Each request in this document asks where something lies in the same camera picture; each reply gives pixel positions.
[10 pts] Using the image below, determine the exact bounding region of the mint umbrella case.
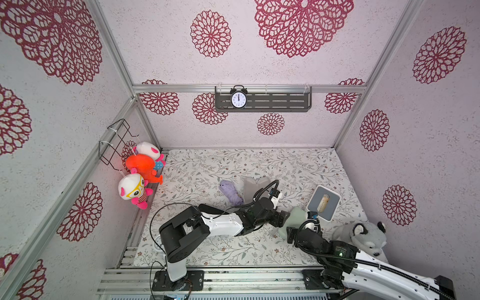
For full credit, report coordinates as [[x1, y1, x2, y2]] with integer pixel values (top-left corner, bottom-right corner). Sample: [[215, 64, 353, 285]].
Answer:
[[277, 207, 308, 240]]

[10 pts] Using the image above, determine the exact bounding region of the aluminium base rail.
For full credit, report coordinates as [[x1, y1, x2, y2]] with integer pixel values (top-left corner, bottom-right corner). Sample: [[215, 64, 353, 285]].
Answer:
[[94, 267, 343, 300]]

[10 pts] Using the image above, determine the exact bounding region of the black umbrella case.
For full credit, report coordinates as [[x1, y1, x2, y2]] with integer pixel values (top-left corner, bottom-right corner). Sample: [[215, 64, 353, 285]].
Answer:
[[198, 204, 228, 215]]

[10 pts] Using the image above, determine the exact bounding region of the white rimmed grey tray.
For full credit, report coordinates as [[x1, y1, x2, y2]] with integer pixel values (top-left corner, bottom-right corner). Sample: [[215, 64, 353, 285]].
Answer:
[[306, 185, 341, 222]]

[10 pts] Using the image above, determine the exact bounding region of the white plush with yellow glasses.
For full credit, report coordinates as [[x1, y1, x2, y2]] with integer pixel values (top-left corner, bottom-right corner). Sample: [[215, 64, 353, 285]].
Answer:
[[118, 173, 153, 210]]

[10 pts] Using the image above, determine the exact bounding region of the orange plush whale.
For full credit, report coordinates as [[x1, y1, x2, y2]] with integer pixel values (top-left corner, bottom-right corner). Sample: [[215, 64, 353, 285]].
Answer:
[[125, 154, 163, 185]]

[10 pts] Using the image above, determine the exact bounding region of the beige roll in tray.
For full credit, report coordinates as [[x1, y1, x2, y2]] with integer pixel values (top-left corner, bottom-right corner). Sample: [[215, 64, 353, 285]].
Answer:
[[317, 194, 330, 213]]

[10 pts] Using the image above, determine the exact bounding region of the grey wall shelf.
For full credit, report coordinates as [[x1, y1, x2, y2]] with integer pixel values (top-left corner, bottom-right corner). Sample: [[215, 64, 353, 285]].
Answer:
[[214, 86, 312, 113]]

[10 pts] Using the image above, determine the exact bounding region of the white pink plush doll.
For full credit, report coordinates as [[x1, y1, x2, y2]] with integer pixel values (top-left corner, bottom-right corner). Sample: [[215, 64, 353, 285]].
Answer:
[[133, 142, 166, 171]]

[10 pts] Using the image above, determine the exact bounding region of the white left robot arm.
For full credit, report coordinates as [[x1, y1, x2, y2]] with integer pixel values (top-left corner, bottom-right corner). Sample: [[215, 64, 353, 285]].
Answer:
[[159, 187, 290, 283]]

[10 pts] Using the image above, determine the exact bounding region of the black wire wall rack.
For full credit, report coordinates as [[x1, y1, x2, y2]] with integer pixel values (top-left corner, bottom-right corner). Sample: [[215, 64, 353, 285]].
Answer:
[[97, 118, 140, 173]]

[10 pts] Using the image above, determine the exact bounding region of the black alarm clock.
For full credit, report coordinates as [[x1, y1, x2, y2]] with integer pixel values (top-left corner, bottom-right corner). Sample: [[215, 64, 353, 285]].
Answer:
[[230, 84, 248, 109]]

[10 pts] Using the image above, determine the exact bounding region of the grey husky plush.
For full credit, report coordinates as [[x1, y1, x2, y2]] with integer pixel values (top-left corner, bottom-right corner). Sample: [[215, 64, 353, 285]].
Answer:
[[332, 221, 388, 263]]

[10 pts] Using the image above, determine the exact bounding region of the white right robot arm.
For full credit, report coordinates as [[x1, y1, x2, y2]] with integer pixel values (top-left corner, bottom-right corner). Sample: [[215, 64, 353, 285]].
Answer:
[[286, 212, 456, 300]]

